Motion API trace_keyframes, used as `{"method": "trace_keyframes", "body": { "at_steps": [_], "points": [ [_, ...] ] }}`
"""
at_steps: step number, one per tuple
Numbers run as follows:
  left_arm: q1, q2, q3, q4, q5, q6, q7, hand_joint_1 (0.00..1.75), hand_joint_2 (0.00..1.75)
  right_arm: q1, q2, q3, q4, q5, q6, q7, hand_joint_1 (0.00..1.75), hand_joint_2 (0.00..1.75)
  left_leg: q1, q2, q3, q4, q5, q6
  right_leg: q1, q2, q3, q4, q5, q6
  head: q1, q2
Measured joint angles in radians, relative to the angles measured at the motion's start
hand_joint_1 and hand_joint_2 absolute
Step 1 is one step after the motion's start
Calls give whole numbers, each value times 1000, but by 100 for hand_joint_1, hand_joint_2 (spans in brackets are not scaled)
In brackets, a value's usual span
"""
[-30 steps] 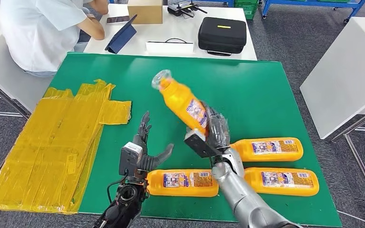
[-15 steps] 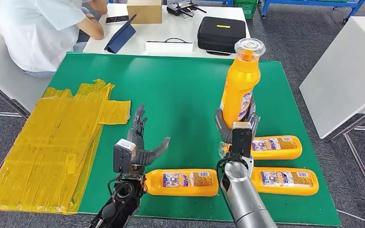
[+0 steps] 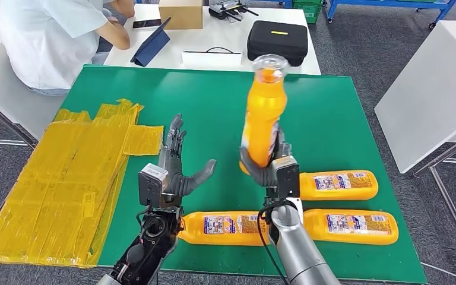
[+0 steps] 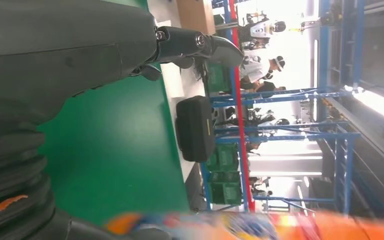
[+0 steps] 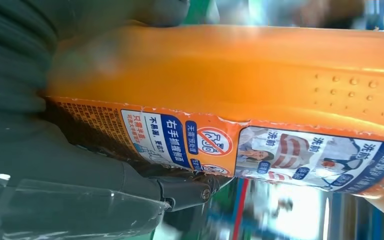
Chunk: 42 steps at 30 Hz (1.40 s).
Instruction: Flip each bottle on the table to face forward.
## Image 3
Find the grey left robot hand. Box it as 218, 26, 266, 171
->
157, 114, 217, 198

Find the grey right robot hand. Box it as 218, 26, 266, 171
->
239, 128, 294, 189

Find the orange detergent bottle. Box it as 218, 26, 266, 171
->
239, 54, 290, 176
299, 170, 379, 201
178, 211, 271, 247
302, 208, 400, 246

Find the green table mat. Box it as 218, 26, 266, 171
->
56, 65, 428, 285

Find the yellow wrapped flat cardboard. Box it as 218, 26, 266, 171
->
0, 98, 165, 269

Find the white flat box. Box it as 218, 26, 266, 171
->
180, 50, 243, 68

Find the navy tablet cover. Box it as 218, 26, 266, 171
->
129, 16, 172, 68

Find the black carrying case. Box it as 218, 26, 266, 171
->
246, 20, 309, 68

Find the white desk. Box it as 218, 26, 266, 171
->
0, 4, 68, 148

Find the black smartphone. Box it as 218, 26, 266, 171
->
132, 18, 163, 30

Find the brown cardboard box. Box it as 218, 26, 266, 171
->
157, 0, 204, 31

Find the black remote controller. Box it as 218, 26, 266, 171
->
208, 0, 259, 21

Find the green plastic crate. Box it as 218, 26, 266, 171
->
292, 0, 325, 24

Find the person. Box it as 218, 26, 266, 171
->
0, 0, 135, 96

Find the white side table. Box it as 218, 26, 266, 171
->
374, 20, 456, 175

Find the blue metal rack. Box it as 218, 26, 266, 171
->
325, 0, 456, 29

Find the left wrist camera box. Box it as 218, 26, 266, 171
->
138, 163, 170, 208

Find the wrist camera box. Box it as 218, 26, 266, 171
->
270, 155, 301, 200
138, 163, 170, 208

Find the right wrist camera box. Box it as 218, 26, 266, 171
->
270, 155, 301, 200

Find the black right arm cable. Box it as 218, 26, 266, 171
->
256, 200, 290, 285

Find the metal table leg frame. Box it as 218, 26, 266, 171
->
411, 128, 456, 272

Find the white floor cable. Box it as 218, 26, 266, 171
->
420, 261, 456, 280

